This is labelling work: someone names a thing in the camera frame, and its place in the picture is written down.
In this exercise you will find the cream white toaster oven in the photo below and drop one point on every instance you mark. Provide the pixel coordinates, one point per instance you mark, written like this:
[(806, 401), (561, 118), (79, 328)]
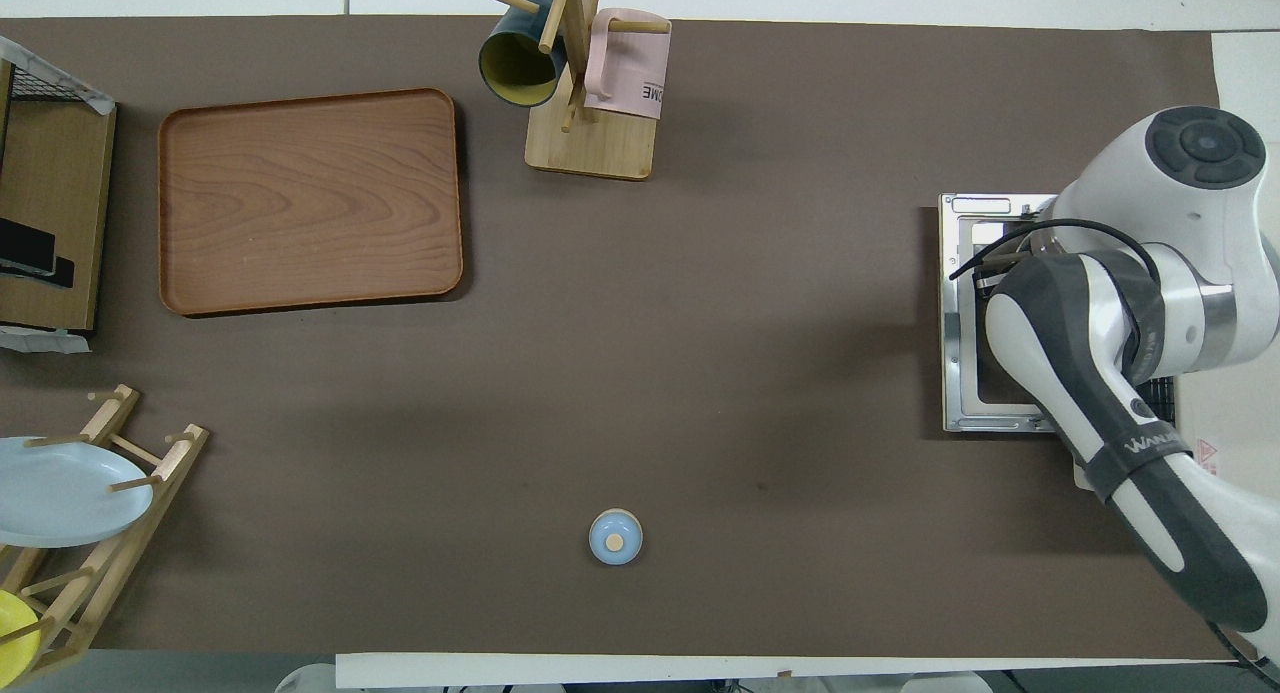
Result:
[(960, 373)]

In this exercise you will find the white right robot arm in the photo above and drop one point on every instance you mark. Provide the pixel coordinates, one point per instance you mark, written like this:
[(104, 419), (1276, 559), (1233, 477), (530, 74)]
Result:
[(1190, 213)]

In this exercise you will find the white paper wrap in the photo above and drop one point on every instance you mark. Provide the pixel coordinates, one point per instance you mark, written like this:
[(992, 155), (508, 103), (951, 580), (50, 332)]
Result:
[(95, 98), (40, 341)]

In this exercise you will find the light blue plate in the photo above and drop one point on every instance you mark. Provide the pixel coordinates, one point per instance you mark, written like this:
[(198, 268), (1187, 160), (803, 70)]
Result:
[(60, 493)]

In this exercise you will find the brown wooden tray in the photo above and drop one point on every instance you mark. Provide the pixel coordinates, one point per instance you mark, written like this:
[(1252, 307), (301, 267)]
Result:
[(310, 203)]

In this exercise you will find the wooden dish rack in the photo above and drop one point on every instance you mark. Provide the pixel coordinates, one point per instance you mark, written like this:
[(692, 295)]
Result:
[(100, 573)]

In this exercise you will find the yellow plate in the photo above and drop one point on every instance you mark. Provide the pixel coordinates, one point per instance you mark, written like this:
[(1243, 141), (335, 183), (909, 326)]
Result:
[(12, 638)]

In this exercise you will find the dark blue mug yellow inside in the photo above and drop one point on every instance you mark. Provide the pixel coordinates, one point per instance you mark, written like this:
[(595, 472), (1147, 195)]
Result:
[(515, 68)]

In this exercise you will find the light wooden mug tree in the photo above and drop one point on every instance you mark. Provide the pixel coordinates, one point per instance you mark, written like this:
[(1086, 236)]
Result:
[(590, 153)]

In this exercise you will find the pink mug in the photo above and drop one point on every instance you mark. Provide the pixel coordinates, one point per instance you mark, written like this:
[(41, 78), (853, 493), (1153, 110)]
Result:
[(630, 73)]

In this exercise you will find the small light blue bowl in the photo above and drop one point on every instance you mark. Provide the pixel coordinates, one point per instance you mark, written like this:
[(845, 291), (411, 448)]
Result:
[(615, 541)]

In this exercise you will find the brown table mat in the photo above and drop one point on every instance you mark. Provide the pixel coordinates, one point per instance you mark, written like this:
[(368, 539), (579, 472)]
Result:
[(700, 323)]

